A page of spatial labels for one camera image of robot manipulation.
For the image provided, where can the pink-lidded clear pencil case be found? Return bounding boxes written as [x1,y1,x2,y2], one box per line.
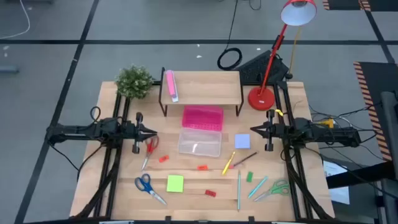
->
[177,105,224,158]

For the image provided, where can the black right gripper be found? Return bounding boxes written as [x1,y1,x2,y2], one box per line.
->
[249,109,295,152]

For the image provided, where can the black metal table frame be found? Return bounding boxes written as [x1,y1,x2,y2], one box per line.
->
[70,81,335,224]

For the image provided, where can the red desk lamp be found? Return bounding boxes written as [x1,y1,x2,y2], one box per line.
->
[248,0,318,112]

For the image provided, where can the wooden shelf riser black legs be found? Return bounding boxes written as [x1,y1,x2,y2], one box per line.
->
[157,67,245,118]

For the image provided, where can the yellow pencil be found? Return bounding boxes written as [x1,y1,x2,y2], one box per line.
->
[221,151,236,176]

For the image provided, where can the green-handled scissors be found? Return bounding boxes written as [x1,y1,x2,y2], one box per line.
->
[253,179,290,202]

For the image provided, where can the black hazard-striped floor mat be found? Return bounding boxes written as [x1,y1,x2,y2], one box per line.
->
[353,61,398,162]
[322,0,398,12]

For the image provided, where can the long teal pencil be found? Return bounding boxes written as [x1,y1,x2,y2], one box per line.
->
[236,170,242,212]

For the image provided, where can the coiled black cable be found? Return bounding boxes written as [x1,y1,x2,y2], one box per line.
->
[216,0,243,72]

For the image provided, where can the green sticky note pad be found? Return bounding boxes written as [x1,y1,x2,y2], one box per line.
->
[166,174,185,194]

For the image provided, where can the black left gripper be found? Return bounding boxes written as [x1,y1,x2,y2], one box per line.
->
[124,112,158,154]

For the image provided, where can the white paper sheet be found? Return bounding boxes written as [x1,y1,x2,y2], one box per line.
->
[323,160,351,205]
[234,133,251,150]

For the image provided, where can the yellow lamp cord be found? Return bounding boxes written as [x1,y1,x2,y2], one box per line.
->
[287,26,302,78]

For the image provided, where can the short teal pen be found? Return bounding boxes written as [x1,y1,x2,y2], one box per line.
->
[247,175,269,199]

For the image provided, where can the blue-handled scissors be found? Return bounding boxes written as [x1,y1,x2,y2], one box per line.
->
[134,173,168,206]

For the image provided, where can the potted green plant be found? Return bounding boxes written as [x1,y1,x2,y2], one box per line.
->
[114,63,155,100]

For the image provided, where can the dark pencil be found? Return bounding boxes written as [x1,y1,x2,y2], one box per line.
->
[229,151,259,169]

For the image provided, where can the grey floor block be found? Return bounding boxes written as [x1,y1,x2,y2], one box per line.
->
[0,64,19,74]

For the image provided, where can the black keyboard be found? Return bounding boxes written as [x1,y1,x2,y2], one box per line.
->
[233,49,290,85]

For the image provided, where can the pink and white stapler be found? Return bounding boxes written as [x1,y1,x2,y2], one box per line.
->
[164,69,180,103]

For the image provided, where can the white floor cable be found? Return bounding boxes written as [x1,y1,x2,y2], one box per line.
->
[0,0,31,40]

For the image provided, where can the grey and black stand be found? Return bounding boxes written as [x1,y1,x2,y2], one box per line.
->
[326,90,398,224]

